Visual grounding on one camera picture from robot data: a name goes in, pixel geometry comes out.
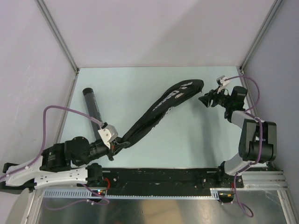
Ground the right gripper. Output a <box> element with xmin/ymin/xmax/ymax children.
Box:
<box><xmin>198</xmin><ymin>85</ymin><xmax>232</xmax><ymax>108</ymax></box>

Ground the black racket bag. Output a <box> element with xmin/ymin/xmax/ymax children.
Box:
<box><xmin>115</xmin><ymin>79</ymin><xmax>204</xmax><ymax>151</ymax></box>

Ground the black shuttlecock tube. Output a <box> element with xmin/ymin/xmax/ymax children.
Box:
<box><xmin>82</xmin><ymin>88</ymin><xmax>102</xmax><ymax>140</ymax></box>

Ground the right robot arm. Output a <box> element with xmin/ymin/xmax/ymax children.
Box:
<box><xmin>199</xmin><ymin>86</ymin><xmax>277</xmax><ymax>187</ymax></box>

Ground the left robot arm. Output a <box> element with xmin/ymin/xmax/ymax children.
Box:
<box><xmin>0</xmin><ymin>136</ymin><xmax>126</xmax><ymax>194</ymax></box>

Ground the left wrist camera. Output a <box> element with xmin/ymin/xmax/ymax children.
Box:
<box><xmin>98</xmin><ymin>125</ymin><xmax>118</xmax><ymax>149</ymax></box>

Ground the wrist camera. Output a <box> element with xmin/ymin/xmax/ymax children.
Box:
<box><xmin>216</xmin><ymin>76</ymin><xmax>230</xmax><ymax>94</ymax></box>
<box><xmin>98</xmin><ymin>125</ymin><xmax>118</xmax><ymax>149</ymax></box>

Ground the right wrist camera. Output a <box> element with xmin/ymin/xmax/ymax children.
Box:
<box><xmin>216</xmin><ymin>76</ymin><xmax>230</xmax><ymax>94</ymax></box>

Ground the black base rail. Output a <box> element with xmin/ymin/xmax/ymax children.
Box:
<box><xmin>103</xmin><ymin>168</ymin><xmax>234</xmax><ymax>196</ymax></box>

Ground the white slotted cable duct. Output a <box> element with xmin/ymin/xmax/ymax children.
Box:
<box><xmin>43</xmin><ymin>189</ymin><xmax>234</xmax><ymax>200</ymax></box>

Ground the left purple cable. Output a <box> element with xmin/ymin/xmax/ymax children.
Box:
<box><xmin>0</xmin><ymin>105</ymin><xmax>105</xmax><ymax>182</ymax></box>

